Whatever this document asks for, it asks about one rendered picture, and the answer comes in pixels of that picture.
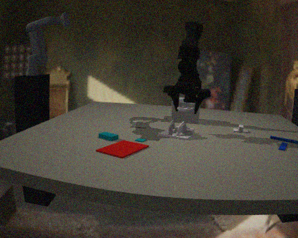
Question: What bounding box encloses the red flat plate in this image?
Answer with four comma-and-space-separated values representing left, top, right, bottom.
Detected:
96, 141, 149, 158

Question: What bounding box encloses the teal rectangular block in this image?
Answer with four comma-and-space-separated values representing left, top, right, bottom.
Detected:
99, 132, 118, 141

